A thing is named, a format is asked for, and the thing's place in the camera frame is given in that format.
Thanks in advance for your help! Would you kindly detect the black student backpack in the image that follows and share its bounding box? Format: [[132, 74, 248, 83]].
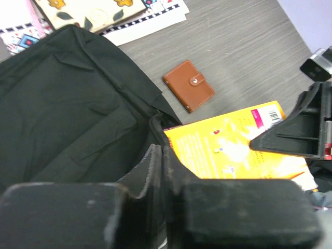
[[1, 25, 180, 191]]

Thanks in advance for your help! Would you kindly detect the brown leather wallet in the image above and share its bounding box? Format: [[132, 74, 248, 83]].
[[162, 60, 214, 113]]

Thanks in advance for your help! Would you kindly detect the orange paperback book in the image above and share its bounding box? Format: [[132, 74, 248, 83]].
[[164, 101, 317, 191]]

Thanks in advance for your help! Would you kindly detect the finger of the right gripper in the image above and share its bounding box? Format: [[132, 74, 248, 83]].
[[250, 81, 331, 160]]

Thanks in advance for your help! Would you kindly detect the square floral ceramic plate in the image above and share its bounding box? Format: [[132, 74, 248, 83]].
[[34, 0, 147, 33]]

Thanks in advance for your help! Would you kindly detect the patterned white placemat cloth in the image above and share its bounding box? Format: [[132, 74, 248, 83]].
[[1, 1, 189, 55]]

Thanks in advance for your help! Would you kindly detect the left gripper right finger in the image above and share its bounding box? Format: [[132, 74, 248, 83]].
[[162, 146, 323, 248]]

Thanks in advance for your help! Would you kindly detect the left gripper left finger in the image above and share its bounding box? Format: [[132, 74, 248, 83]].
[[1, 145, 163, 248]]

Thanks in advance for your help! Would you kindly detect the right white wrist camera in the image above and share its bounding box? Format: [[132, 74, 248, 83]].
[[300, 46, 331, 82]]

